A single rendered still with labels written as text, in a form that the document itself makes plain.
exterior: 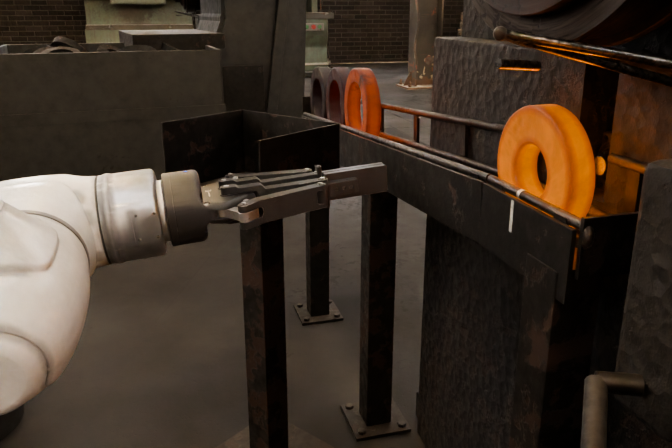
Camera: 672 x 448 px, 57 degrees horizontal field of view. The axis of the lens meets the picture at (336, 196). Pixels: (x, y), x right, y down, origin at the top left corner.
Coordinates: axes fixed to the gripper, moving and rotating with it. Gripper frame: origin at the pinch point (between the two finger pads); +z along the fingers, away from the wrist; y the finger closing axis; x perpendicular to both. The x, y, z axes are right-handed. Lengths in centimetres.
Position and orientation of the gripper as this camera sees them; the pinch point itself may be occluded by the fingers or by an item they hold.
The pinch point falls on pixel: (354, 181)
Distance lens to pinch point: 68.3
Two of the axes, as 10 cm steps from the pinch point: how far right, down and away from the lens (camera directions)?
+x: -0.8, -9.5, -3.1
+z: 9.6, -1.5, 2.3
